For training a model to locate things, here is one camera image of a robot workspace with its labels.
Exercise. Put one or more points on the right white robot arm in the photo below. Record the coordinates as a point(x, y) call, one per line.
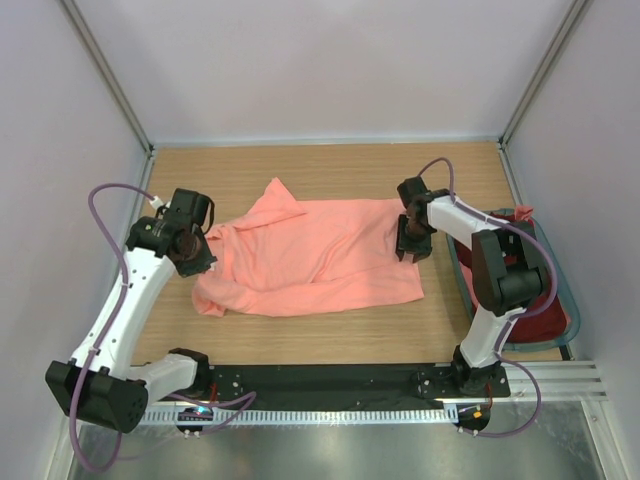
point(510, 272)

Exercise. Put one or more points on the teal plastic basket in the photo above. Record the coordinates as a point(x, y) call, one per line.
point(553, 328)

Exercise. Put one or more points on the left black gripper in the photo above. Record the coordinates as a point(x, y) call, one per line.
point(202, 263)

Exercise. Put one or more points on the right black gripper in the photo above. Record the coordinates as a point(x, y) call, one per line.
point(421, 249)

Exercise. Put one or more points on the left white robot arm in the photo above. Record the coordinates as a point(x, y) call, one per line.
point(99, 384)

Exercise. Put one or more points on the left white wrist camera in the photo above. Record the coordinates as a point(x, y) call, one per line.
point(156, 202)

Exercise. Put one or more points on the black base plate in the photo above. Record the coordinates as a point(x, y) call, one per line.
point(283, 383)

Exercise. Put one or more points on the white slotted cable duct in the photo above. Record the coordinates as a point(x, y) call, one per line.
point(182, 416)

